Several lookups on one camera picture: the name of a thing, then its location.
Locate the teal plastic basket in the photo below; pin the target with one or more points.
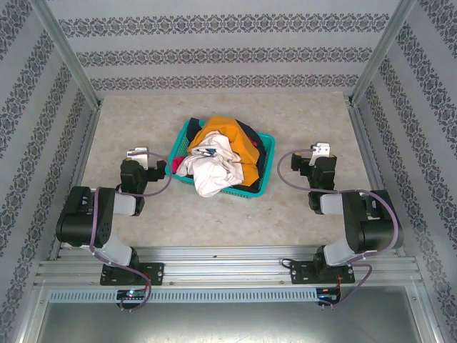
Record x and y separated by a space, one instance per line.
177 148

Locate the white flower print t-shirt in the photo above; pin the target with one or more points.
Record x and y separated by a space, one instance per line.
210 175

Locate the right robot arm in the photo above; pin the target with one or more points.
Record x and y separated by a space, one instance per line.
371 228

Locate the red t-shirt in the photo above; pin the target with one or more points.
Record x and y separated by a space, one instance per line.
178 162

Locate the dark navy t-shirt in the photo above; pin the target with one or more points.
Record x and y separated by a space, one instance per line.
195 126

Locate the metal bottom shelf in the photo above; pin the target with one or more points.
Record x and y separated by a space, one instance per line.
228 325

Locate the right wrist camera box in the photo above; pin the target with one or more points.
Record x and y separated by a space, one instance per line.
319 150

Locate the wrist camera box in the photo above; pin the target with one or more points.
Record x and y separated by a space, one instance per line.
319 150
137 153

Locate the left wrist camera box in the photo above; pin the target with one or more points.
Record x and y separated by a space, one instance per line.
137 153

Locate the aluminium side rail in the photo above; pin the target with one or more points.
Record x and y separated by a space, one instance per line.
371 164
91 121

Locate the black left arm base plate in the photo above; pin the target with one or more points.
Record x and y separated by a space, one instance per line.
157 273

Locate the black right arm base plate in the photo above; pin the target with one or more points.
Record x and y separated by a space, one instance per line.
300 273

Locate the aluminium mounting rail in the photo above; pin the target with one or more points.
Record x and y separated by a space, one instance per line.
221 268

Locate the aluminium frame post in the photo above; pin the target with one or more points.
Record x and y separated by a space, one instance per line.
381 53
68 53

